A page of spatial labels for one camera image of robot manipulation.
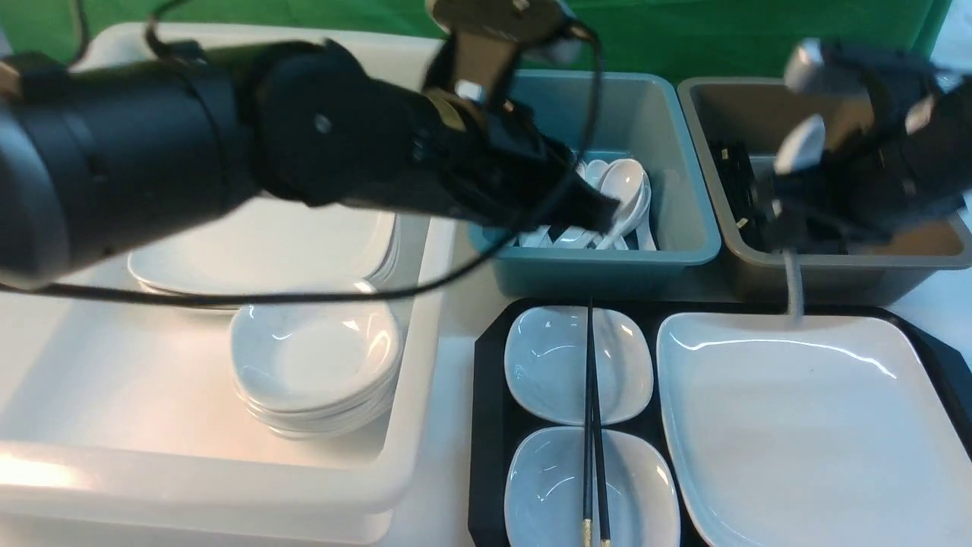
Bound white ceramic spoon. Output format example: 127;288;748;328
773;114;826;175

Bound stack of white square plates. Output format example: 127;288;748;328
128;198;399;296

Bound large white rice plate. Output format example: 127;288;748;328
656;312;971;546

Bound large white plastic bin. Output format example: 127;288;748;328
0;21;487;546

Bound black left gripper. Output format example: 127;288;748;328
422;1;620;232

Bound black serving tray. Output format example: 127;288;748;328
468;298;971;546

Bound white spoons in teal bin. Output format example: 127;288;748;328
515;158;657;251

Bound teal plastic cutlery bin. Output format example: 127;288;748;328
491;72;721;300

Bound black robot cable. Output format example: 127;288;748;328
0;23;608;308

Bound brown plastic chopstick bin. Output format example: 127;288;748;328
677;77;971;305

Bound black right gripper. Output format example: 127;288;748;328
759;38;969;252

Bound stack of white bowls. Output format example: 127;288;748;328
229;301;404;440

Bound white square bowl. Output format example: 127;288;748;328
503;426;681;546
504;305;654;425

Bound black chopsticks in brown bin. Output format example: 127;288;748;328
714;143;851;255

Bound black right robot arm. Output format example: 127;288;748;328
750;38;971;252

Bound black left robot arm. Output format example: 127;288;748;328
2;1;620;307

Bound black chopstick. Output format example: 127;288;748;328
587;300;612;546

